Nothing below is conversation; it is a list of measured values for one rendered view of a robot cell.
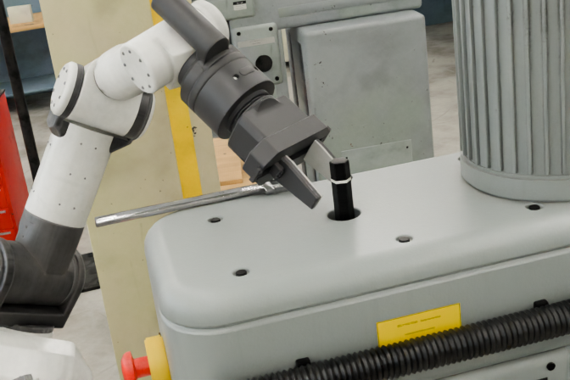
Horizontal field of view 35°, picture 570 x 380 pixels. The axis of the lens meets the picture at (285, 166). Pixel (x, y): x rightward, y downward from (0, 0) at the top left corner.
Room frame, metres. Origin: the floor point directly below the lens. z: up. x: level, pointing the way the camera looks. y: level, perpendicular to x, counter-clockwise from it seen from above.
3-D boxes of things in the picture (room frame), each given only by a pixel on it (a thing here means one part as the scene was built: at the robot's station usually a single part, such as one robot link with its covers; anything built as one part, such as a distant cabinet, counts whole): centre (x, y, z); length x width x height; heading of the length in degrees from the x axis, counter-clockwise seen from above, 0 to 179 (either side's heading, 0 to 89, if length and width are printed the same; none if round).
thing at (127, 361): (0.87, 0.19, 1.76); 0.04 x 0.03 x 0.04; 12
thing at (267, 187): (1.00, 0.11, 1.89); 0.24 x 0.04 x 0.01; 102
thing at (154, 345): (0.87, 0.17, 1.76); 0.06 x 0.02 x 0.06; 12
